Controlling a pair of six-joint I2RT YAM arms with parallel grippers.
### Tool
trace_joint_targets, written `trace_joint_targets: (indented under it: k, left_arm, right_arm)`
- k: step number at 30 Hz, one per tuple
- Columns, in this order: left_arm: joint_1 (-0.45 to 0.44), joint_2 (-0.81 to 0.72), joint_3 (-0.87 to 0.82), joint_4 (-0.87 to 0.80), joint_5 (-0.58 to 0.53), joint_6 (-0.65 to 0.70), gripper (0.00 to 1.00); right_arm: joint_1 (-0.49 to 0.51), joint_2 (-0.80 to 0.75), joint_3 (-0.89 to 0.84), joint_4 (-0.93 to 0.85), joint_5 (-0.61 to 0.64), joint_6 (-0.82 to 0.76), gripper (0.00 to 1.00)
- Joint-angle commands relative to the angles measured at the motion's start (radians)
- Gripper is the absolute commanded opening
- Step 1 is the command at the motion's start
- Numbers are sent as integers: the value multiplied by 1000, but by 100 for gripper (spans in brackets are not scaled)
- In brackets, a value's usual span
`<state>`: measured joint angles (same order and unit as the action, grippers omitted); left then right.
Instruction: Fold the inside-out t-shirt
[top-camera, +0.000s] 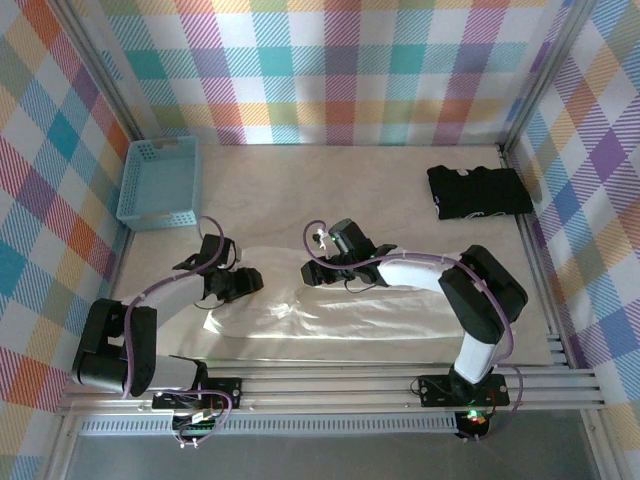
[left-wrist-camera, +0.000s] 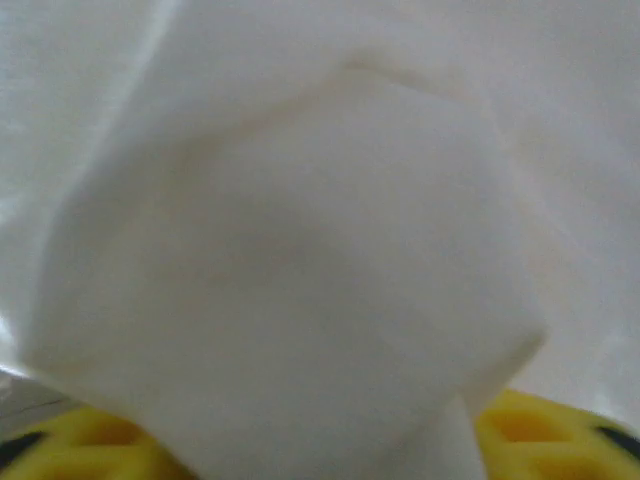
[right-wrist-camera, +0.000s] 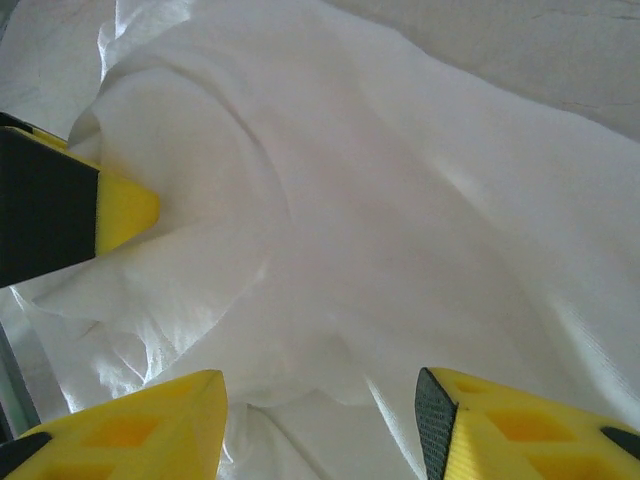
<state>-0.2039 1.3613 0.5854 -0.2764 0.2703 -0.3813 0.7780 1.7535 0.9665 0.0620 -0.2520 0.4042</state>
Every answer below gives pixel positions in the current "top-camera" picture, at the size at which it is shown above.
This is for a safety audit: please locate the aluminium frame post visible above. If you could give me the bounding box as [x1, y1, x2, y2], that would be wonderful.
[498, 0, 600, 157]
[48, 0, 147, 146]

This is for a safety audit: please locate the grey slotted cable duct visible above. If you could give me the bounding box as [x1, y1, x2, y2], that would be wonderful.
[78, 417, 460, 437]

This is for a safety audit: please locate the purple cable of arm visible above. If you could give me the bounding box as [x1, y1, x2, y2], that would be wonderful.
[302, 219, 525, 444]
[122, 214, 237, 449]

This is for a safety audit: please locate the folded black t-shirt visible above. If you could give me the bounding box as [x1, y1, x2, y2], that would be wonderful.
[426, 164, 535, 221]

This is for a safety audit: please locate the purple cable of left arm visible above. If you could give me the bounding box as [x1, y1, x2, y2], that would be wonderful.
[122, 214, 237, 449]

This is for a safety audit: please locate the black base plate left arm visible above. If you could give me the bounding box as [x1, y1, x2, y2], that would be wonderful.
[152, 377, 244, 412]

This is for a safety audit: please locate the blue plastic basket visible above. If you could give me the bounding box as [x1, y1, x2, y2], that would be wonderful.
[115, 135, 204, 232]

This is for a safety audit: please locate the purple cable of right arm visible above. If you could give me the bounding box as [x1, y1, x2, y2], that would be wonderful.
[302, 219, 525, 444]

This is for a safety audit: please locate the aluminium mounting rail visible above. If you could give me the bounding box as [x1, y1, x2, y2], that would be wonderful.
[55, 355, 607, 417]

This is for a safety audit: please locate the black base plate right arm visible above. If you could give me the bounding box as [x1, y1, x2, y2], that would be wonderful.
[418, 373, 510, 407]

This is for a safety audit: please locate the white t-shirt with black print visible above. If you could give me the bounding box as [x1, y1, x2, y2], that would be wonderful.
[199, 243, 471, 342]

